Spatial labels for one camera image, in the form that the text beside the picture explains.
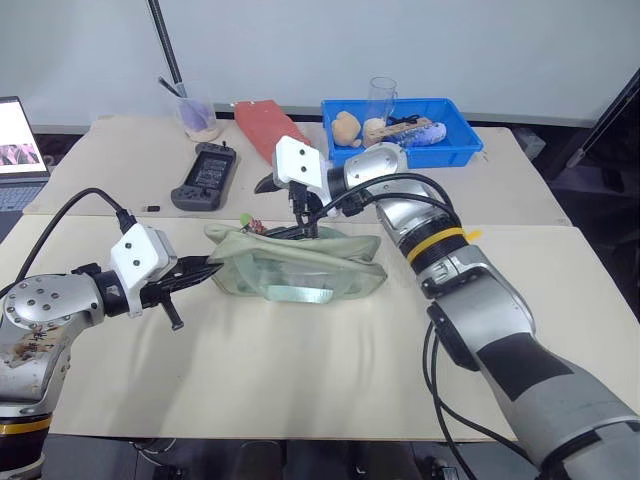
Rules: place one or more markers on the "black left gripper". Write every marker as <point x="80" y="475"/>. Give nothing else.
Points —
<point x="167" y="295"/>

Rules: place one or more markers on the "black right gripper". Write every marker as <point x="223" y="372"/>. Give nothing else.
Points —
<point x="301" y="210"/>

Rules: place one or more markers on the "green fabric zip pouch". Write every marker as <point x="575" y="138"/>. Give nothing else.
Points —
<point x="300" y="255"/>

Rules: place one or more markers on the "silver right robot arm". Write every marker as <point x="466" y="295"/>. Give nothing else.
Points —
<point x="500" y="300"/>

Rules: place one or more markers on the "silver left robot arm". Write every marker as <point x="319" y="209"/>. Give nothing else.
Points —
<point x="40" y="310"/>

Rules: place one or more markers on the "red fabric pouch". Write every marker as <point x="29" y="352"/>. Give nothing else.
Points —
<point x="265" y="127"/>

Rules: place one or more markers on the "tan plush bear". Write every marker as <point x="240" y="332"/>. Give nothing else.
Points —
<point x="346" y="129"/>

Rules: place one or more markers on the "purple patterned plush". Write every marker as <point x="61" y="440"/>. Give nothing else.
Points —
<point x="425" y="135"/>

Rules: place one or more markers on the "small black usb dongle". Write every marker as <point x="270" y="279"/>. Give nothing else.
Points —
<point x="151" y="207"/>

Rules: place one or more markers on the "black handheld game console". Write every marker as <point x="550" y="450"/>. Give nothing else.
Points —
<point x="207" y="172"/>

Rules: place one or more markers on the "clear beaker with purple item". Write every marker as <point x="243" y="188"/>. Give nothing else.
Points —
<point x="197" y="117"/>

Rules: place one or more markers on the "beige wooden toy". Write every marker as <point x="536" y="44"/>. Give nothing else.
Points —
<point x="375" y="131"/>

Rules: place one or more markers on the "beige table cloth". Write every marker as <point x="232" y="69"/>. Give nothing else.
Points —
<point x="275" y="375"/>
<point x="125" y="165"/>

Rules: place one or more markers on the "clear glass cup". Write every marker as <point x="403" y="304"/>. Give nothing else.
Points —
<point x="382" y="100"/>

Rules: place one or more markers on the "black stirring stick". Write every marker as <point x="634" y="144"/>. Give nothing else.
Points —
<point x="172" y="87"/>

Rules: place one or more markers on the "blue plastic bin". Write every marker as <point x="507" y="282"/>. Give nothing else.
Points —
<point x="450" y="150"/>

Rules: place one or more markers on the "dark rounded shape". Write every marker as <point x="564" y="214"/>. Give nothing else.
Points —
<point x="262" y="460"/>
<point x="152" y="457"/>

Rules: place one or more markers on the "black pole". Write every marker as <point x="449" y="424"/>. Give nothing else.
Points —
<point x="167" y="45"/>

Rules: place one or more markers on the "open laptop computer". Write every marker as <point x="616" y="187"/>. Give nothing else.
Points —
<point x="17" y="145"/>

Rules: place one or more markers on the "black metal stand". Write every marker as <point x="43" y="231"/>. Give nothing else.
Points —
<point x="610" y="115"/>

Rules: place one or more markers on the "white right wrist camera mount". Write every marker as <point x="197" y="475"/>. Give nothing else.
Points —
<point x="300" y="162"/>

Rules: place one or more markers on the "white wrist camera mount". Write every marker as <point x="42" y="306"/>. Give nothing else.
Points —
<point x="137" y="255"/>
<point x="300" y="162"/>

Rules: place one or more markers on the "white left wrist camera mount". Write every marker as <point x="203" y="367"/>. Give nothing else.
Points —
<point x="137" y="255"/>

